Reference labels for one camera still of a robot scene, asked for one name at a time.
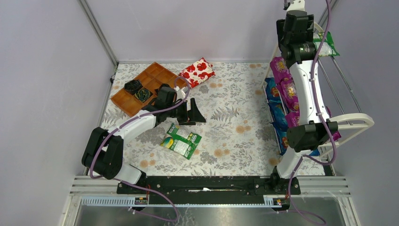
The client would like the green candy bag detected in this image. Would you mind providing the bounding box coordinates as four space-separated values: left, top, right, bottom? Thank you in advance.
160 123 202 160
313 32 340 57

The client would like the purple candy bag front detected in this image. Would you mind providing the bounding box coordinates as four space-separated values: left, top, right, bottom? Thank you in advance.
280 80 299 112

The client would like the purple candy bag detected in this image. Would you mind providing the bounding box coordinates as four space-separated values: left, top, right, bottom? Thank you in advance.
280 80 299 112
285 111 341 141

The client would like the purple candy bag carried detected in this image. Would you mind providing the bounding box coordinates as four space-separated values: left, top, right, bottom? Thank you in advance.
270 56 292 84

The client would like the purple candy bag top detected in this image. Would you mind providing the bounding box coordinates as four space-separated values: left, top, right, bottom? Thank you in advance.
285 111 341 141

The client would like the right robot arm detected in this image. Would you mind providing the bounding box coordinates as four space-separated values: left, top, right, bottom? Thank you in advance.
275 9 338 179

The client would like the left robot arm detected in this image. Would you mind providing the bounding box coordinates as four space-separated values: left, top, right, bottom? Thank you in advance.
81 84 206 184

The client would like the upper blue candy bag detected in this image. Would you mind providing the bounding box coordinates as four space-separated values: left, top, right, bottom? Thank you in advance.
265 78 282 104

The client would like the blue candy bag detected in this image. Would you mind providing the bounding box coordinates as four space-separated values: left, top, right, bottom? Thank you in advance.
268 101 320 157
265 78 282 104

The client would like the lower blue candy bag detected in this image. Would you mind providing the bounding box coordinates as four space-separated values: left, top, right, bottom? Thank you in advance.
268 101 320 157

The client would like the white metal shelf rack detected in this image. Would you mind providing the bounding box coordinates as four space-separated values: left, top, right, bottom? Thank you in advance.
261 20 375 163

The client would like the black yellow rolled cloth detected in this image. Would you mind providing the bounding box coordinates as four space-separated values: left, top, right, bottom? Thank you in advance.
134 88 153 103

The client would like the wooden compartment tray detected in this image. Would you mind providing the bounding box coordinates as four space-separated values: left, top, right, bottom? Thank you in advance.
111 62 186 117

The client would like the red floral folded cloth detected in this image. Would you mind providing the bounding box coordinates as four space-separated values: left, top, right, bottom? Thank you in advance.
178 57 215 89

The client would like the black rolled cloth left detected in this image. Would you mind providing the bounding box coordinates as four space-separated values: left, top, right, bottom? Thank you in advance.
124 80 143 95

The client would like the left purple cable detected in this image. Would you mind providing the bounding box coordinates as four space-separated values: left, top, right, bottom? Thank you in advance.
88 76 192 223

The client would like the purple cable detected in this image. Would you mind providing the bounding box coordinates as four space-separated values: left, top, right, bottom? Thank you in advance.
287 0 339 200
88 76 192 223

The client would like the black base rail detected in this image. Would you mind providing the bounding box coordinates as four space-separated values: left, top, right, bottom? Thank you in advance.
117 170 301 205

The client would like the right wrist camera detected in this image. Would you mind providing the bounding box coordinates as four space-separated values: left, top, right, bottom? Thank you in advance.
283 0 305 11

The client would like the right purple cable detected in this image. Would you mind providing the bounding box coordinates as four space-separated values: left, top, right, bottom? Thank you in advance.
287 0 339 200

